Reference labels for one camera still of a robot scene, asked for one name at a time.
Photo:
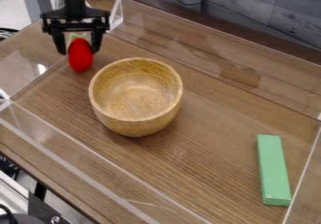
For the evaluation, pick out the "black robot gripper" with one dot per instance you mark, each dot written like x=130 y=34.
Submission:
x=60 y=21

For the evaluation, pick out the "red plush strawberry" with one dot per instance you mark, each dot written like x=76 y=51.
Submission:
x=79 y=53

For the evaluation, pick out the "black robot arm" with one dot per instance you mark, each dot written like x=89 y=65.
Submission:
x=75 y=5

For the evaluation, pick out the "light wooden bowl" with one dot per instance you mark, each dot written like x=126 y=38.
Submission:
x=135 y=95

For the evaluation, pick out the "black clamp with bolt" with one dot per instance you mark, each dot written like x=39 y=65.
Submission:
x=41 y=211

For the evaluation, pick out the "green rectangular block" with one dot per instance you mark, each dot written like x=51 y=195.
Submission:
x=275 y=190

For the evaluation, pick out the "clear acrylic corner bracket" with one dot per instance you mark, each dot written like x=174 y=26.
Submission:
x=115 y=15

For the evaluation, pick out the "clear acrylic enclosure walls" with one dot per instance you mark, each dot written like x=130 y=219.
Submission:
x=190 y=128

